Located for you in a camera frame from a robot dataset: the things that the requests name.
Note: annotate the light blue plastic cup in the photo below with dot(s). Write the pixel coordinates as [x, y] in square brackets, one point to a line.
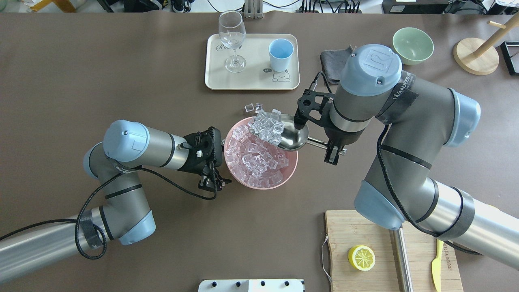
[280, 52]

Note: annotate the pile of clear ice cubes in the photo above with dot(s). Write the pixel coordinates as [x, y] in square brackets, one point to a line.
[267, 126]

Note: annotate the pink bowl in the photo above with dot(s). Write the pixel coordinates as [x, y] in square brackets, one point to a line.
[255, 163]

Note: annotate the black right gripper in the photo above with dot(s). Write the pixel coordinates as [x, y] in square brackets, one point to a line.
[339, 136]

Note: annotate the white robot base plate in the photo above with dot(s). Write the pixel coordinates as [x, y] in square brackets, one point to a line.
[252, 285]

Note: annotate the cream serving tray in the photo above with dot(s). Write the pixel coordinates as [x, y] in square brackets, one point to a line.
[257, 75]

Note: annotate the half lemon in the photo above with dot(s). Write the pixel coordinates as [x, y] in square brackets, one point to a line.
[362, 257]

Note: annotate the clear wine glass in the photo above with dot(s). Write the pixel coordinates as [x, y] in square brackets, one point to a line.
[232, 35]

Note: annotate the stainless steel ice scoop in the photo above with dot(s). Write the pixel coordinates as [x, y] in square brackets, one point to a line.
[293, 139]

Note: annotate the steel muddler black tip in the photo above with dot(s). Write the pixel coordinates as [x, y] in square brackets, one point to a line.
[401, 260]

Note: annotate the wooden cup stand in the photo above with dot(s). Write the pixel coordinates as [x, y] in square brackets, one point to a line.
[479, 56]

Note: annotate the yellow plastic knife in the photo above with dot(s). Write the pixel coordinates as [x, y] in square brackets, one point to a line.
[436, 266]

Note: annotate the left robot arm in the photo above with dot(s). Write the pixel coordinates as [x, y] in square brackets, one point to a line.
[118, 208]

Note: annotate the mint green bowl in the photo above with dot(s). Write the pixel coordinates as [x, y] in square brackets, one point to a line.
[412, 45]

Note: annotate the bamboo cutting board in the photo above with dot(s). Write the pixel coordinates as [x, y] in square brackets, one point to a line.
[347, 228]

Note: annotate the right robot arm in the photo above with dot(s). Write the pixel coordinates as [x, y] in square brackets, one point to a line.
[419, 119]

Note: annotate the folded grey cloth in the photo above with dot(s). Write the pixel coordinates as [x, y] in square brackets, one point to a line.
[333, 63]

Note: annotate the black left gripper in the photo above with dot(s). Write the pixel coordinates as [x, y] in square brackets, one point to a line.
[192, 163]

